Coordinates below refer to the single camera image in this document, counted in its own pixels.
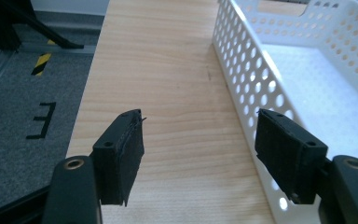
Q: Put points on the yellow black hazard tape strip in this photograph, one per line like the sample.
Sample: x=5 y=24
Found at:
x=42 y=62

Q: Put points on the white perforated plastic basket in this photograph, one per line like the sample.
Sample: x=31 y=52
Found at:
x=310 y=84

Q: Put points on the black metal stand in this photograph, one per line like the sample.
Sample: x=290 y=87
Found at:
x=60 y=42

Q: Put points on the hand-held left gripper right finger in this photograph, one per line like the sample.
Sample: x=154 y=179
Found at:
x=287 y=149

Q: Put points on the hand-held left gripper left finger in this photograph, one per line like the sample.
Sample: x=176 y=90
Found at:
x=118 y=161

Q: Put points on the black tape floor mark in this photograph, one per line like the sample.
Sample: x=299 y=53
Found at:
x=48 y=117

